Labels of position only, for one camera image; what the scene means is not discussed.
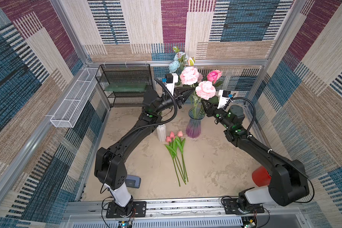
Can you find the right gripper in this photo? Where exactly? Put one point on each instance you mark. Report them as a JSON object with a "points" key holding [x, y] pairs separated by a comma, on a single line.
{"points": [[214, 107]]}

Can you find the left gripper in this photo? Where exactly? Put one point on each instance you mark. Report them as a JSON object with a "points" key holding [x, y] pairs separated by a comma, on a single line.
{"points": [[179, 99]]}

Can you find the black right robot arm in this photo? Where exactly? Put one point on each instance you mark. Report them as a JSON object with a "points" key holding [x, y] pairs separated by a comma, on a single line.
{"points": [[289, 182]]}

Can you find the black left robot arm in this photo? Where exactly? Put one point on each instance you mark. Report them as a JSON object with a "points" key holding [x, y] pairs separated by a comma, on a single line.
{"points": [[110, 162]]}

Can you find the purple glass vase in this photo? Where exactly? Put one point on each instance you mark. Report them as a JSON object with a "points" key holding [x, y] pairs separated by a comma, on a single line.
{"points": [[193, 129]]}

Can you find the white ribbed vase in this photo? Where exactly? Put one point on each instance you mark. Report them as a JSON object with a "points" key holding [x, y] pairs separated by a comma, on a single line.
{"points": [[161, 132]]}

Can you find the rose bouquet with leaves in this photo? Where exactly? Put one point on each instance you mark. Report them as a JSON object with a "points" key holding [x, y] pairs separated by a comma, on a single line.
{"points": [[181, 61]]}

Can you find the black mesh shelf rack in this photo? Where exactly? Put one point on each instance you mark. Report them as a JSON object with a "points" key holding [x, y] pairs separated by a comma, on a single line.
{"points": [[123, 73]]}

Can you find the green pad on shelf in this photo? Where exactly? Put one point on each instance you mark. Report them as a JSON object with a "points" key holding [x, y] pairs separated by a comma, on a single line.
{"points": [[126, 87]]}

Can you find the red pencil cup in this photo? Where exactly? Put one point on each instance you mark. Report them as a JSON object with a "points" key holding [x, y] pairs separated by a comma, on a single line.
{"points": [[261, 177]]}

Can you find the blue grey small device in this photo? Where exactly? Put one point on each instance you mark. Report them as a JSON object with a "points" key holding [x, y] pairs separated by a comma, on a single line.
{"points": [[133, 181]]}

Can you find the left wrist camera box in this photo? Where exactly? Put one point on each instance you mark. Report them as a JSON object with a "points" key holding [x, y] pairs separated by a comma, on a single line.
{"points": [[170, 80]]}

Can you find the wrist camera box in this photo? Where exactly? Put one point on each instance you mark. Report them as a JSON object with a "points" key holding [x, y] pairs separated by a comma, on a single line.
{"points": [[170, 80], [224, 97]]}

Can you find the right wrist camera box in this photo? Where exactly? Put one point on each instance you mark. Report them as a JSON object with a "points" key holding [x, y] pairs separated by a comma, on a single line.
{"points": [[224, 97]]}

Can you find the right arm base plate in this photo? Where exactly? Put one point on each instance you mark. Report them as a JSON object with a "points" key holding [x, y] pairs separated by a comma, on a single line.
{"points": [[240, 206]]}

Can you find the aluminium front rail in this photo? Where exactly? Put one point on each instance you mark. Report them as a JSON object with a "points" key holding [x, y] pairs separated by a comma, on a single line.
{"points": [[184, 213]]}

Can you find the white mesh wall basket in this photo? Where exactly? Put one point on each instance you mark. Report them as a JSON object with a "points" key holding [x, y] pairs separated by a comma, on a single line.
{"points": [[74, 103]]}

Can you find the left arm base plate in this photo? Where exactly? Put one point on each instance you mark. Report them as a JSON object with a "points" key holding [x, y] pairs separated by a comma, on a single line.
{"points": [[136, 209]]}

